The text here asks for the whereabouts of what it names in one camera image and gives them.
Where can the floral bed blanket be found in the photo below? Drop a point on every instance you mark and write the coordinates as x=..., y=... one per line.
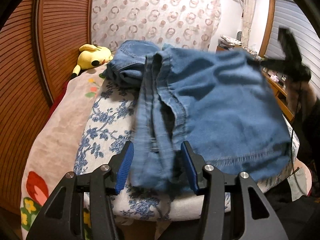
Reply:
x=53, y=152

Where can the right hand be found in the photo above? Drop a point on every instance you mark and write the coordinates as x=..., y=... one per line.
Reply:
x=300, y=97

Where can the wooden sideboard cabinet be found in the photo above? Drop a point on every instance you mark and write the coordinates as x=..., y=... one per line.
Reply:
x=280, y=95

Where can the brown louvered wardrobe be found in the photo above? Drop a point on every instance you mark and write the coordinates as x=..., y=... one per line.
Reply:
x=39, y=47

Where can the folded blue denim garment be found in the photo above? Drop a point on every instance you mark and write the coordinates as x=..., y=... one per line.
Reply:
x=127, y=67

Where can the yellow plush toy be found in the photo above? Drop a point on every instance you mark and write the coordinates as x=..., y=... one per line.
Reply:
x=91, y=56

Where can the circle patterned sheer curtain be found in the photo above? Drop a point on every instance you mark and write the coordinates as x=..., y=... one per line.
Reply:
x=180, y=23

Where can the grey window blind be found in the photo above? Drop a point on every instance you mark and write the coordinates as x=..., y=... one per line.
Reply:
x=288, y=15

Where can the blue denim pants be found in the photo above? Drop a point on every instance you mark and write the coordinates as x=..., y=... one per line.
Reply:
x=220, y=103

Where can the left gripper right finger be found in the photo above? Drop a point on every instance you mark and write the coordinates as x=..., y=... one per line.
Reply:
x=233, y=206

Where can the beige side curtain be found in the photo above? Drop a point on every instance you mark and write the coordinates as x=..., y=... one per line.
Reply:
x=248, y=14

